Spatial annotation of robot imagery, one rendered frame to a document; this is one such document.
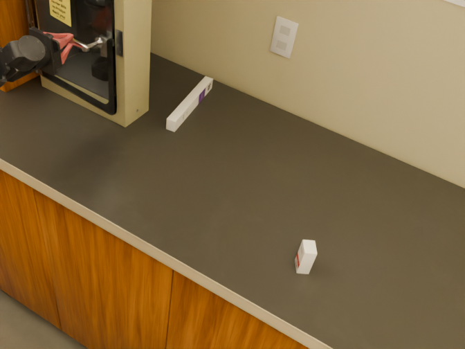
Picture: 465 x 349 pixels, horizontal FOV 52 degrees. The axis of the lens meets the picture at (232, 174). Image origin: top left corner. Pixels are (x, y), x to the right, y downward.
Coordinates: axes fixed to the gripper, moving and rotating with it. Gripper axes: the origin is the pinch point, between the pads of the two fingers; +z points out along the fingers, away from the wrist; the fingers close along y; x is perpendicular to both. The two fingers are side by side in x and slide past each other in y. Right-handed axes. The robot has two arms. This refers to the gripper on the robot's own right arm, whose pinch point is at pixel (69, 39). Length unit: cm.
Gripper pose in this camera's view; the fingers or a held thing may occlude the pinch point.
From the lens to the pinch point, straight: 128.0
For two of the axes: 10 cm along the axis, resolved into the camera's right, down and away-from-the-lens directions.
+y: 1.4, -7.3, -6.7
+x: -8.6, -4.2, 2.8
